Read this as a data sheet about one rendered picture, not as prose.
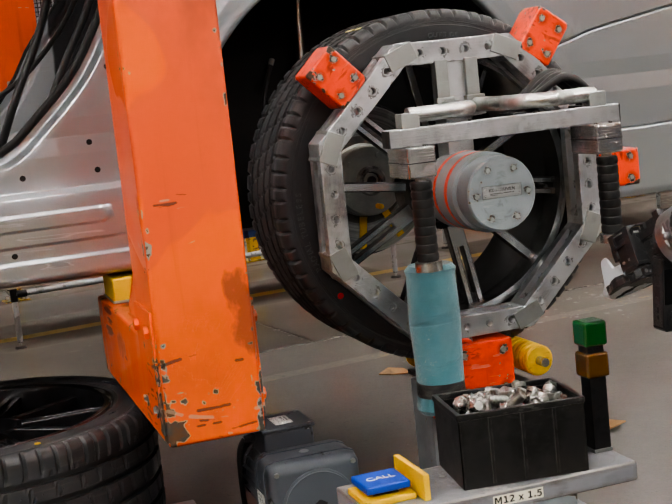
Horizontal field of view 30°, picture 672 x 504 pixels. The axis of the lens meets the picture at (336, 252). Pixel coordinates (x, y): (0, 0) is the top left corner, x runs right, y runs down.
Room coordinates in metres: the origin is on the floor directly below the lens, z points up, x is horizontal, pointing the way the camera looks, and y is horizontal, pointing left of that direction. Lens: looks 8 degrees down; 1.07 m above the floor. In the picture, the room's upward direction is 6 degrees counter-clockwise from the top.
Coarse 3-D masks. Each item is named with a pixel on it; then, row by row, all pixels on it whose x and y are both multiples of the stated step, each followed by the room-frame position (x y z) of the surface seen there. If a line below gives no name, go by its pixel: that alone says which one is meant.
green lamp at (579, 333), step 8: (576, 320) 1.92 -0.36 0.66; (584, 320) 1.91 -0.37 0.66; (592, 320) 1.91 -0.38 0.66; (600, 320) 1.90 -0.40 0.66; (576, 328) 1.91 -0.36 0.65; (584, 328) 1.89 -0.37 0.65; (592, 328) 1.89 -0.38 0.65; (600, 328) 1.90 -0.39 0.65; (576, 336) 1.92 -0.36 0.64; (584, 336) 1.89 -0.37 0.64; (592, 336) 1.89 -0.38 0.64; (600, 336) 1.90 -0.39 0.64; (576, 344) 1.92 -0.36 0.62; (584, 344) 1.89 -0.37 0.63; (592, 344) 1.89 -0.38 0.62; (600, 344) 1.90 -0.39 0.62
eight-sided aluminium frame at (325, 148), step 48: (384, 48) 2.25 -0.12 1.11; (432, 48) 2.24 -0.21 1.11; (480, 48) 2.27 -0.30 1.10; (336, 144) 2.18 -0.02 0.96; (336, 192) 2.18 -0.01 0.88; (576, 192) 2.34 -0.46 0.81; (336, 240) 2.17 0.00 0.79; (576, 240) 2.32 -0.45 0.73; (384, 288) 2.20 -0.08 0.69; (528, 288) 2.33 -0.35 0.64
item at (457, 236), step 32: (480, 64) 2.36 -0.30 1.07; (416, 96) 2.34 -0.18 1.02; (544, 160) 2.46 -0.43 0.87; (352, 192) 2.30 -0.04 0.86; (544, 192) 2.42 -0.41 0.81; (384, 224) 2.31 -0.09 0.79; (544, 224) 2.43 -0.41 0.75; (352, 256) 2.30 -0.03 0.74; (416, 256) 2.33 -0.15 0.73; (480, 256) 2.59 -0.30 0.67; (512, 256) 2.48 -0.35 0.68; (480, 288) 2.37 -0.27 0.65; (512, 288) 2.37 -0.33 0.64
